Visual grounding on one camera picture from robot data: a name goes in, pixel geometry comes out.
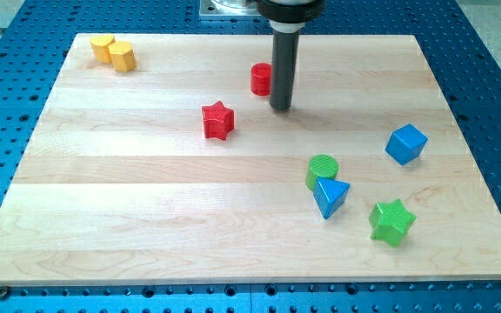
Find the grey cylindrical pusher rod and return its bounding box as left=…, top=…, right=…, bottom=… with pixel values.
left=270, top=21, right=304, bottom=110

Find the red cylinder block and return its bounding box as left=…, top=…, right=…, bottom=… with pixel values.
left=250, top=63, right=271, bottom=96

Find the red star block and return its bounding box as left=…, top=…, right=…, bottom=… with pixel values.
left=202, top=101, right=235, bottom=141

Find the green cylinder block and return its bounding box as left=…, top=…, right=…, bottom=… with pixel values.
left=305, top=154, right=339, bottom=190

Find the blue triangle block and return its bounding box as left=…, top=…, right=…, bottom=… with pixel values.
left=313, top=177, right=351, bottom=219

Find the blue cube block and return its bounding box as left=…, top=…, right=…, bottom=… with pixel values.
left=385, top=123, right=428, bottom=165

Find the yellow hexagon block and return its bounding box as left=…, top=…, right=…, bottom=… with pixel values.
left=108, top=41, right=137, bottom=72

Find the light wooden board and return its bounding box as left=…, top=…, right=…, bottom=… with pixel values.
left=0, top=33, right=501, bottom=286

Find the yellow heart block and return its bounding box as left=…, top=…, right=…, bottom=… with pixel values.
left=90, top=34, right=115, bottom=63

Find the green star block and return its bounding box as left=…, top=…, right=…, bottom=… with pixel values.
left=369, top=198, right=417, bottom=248

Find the blue perforated table plate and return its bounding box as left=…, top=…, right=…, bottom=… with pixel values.
left=0, top=1, right=501, bottom=312

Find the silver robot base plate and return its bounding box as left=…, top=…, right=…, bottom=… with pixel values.
left=199, top=0, right=258, bottom=17

